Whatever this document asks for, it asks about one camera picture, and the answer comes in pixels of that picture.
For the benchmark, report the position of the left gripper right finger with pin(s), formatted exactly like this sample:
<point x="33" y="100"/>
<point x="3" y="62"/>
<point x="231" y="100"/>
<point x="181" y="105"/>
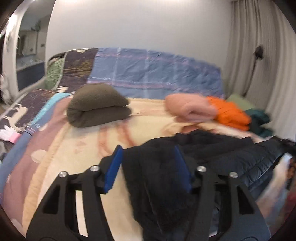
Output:
<point x="239" y="215"/>

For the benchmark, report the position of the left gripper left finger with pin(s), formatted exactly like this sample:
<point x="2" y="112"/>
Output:
<point x="72" y="208"/>

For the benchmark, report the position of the black puffer jacket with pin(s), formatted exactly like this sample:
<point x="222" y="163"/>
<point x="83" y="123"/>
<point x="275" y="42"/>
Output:
<point x="163" y="210"/>

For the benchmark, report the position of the cream pig blanket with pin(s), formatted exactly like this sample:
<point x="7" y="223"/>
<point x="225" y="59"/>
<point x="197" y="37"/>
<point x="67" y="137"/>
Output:
<point x="75" y="149"/>

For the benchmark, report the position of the dark teal velvet garment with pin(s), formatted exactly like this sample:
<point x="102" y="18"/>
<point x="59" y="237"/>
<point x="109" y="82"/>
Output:
<point x="258" y="119"/>

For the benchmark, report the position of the orange folded jacket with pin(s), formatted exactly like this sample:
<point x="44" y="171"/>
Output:
<point x="229" y="114"/>

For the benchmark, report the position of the green pillow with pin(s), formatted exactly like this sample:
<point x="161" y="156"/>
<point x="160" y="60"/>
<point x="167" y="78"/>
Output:
<point x="241" y="102"/>

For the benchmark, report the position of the olive fleece folded garment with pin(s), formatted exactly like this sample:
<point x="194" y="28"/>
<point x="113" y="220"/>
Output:
<point x="97" y="104"/>

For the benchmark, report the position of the pink folded jacket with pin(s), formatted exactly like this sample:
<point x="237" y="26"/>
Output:
<point x="190" y="107"/>

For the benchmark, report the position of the dark patterned quilt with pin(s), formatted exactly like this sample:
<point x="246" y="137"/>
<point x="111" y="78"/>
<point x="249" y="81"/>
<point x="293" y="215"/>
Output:
<point x="66" y="72"/>

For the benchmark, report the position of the black floor lamp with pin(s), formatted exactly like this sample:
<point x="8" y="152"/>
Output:
<point x="258" y="56"/>

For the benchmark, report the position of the blue plaid sheet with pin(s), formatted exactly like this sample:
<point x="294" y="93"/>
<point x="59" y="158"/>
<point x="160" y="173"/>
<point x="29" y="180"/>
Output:
<point x="153" y="74"/>

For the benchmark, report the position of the grey curtain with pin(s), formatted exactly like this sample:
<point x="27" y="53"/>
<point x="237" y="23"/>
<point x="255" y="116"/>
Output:
<point x="263" y="23"/>

